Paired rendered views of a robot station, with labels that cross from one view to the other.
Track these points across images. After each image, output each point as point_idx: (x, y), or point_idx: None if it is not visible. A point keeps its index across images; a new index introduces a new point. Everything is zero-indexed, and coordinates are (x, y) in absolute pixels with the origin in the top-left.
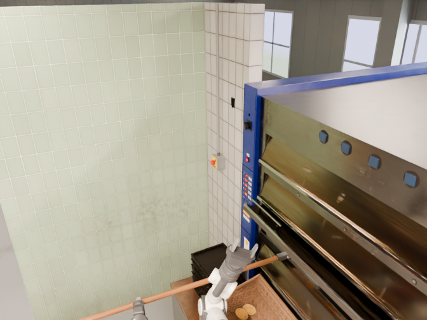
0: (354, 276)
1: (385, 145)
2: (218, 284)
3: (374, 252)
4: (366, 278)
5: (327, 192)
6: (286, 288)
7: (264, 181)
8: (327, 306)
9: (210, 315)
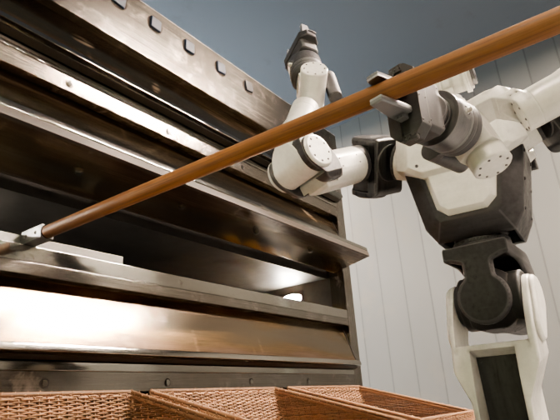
0: None
1: None
2: (335, 77)
3: (206, 150)
4: None
5: (136, 79)
6: (46, 334)
7: None
8: (157, 285)
9: (337, 151)
